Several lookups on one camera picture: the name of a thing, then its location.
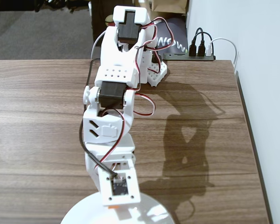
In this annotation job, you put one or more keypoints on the red round object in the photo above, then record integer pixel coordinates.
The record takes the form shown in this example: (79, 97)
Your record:
(110, 21)

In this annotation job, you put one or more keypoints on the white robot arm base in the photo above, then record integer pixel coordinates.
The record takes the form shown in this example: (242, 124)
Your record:
(157, 72)

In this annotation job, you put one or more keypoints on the dark bag with white lettering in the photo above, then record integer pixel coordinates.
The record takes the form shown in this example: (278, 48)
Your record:
(175, 35)

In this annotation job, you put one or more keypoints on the white round plate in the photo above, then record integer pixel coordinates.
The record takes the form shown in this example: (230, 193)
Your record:
(149, 210)

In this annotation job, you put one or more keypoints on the orange lego block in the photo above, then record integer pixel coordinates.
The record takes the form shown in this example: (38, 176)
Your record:
(113, 207)

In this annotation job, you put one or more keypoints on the black power strip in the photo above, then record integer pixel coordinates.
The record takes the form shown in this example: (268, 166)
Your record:
(177, 56)

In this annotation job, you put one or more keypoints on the dark cabinet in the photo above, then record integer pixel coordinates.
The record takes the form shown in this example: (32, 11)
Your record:
(99, 21)

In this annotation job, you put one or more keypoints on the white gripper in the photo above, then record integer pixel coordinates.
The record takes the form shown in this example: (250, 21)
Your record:
(112, 147)

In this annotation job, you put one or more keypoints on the brown paper bag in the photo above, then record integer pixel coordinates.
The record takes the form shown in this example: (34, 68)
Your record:
(170, 5)

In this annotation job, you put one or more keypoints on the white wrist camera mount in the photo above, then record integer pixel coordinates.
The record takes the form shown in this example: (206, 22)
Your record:
(121, 172)

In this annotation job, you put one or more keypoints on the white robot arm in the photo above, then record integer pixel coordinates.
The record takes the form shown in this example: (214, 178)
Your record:
(114, 65)

